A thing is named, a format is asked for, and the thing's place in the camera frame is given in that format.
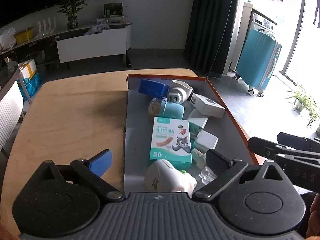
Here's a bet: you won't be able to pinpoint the clear repellent liquid bottle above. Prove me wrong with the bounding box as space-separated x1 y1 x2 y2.
191 148 217 185

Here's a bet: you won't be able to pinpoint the white usb charger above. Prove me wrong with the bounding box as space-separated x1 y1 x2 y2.
193 131 218 154

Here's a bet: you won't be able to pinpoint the adhesive bandage box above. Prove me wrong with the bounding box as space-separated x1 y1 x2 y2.
149 117 193 170

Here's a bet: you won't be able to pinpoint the white mosquito repellent heater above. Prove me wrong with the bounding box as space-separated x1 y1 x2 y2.
144 159 197 197

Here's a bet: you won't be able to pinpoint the white charger product box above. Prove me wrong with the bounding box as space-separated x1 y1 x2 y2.
190 93 226 118

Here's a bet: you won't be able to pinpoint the white socket adapter plug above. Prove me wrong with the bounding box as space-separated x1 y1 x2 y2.
167 80 193 105

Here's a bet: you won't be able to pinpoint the blue packaged pack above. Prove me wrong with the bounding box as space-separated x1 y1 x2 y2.
138 79 170 99

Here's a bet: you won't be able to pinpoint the right hand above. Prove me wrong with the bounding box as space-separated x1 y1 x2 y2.
306 194 320 239

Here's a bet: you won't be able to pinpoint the orange white cardboard box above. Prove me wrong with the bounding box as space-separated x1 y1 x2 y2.
124 75 257 194

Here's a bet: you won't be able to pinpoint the spider plant by window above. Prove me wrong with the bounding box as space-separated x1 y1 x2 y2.
287 86 319 126

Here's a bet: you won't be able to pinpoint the teal toothpick jar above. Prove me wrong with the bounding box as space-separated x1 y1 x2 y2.
148 98 184 119

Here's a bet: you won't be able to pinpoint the blue plastic bag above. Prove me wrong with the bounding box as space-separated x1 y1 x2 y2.
17 72 41 101

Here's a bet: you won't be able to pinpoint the teal suitcase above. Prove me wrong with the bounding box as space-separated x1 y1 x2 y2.
234 29 281 97

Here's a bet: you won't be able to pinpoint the dark curtain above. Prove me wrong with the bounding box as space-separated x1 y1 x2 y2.
183 0 243 78

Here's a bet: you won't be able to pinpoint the white yellow carton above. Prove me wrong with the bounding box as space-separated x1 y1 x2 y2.
18 59 37 79

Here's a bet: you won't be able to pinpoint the white tv console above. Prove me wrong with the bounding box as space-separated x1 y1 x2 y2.
1 20 132 68

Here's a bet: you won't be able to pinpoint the white wifi router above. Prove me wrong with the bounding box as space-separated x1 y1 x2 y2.
35 17 56 38

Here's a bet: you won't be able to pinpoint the washing machine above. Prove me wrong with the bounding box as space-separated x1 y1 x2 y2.
222 2 278 77

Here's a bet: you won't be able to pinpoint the yellow box on console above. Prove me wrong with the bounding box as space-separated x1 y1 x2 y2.
15 27 33 44

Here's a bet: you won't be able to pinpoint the white plastic bag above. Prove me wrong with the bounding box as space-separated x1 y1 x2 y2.
0 27 16 51

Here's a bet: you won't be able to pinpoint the potted plant in vase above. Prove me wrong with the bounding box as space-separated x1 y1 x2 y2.
57 0 87 30

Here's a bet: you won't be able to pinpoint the hanging clothes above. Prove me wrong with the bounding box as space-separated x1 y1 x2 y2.
313 0 320 25

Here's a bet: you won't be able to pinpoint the dark photo frame box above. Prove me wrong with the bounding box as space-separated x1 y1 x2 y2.
103 3 123 18

